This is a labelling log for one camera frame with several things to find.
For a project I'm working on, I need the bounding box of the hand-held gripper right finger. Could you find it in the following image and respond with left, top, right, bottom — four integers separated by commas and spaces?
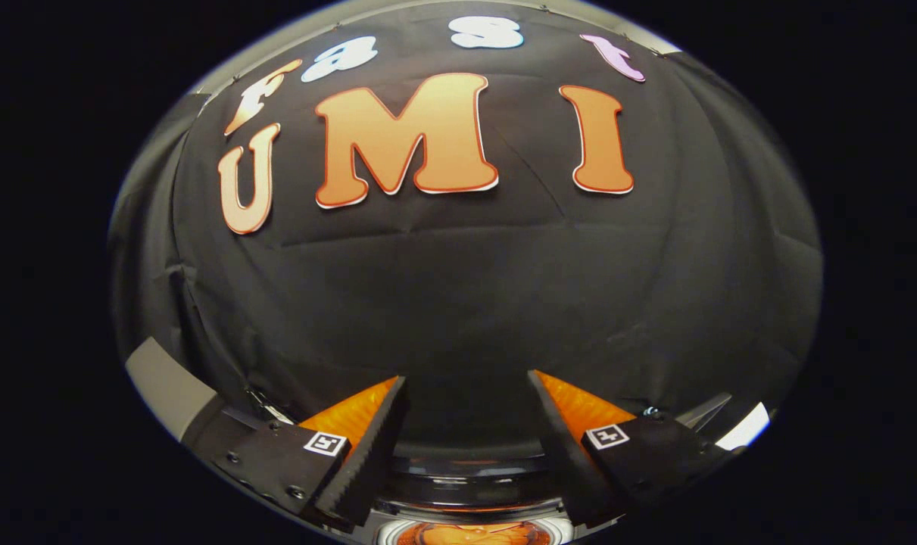
528, 369, 745, 529

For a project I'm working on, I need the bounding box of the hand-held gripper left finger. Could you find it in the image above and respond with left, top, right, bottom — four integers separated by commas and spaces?
201, 375, 410, 529

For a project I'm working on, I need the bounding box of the dark grey washing machine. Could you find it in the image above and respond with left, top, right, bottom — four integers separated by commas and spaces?
373, 484, 580, 545

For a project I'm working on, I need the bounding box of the yellow polo shirt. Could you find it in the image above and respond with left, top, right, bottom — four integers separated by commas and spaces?
398, 522, 544, 545

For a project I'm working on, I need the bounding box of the white side table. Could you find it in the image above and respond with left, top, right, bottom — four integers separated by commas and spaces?
714, 401, 772, 453

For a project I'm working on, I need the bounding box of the black backdrop cloth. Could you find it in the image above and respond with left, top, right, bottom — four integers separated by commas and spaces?
110, 0, 822, 449

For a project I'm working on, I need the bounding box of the grey flat board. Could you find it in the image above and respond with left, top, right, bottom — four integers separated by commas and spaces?
125, 336, 226, 444

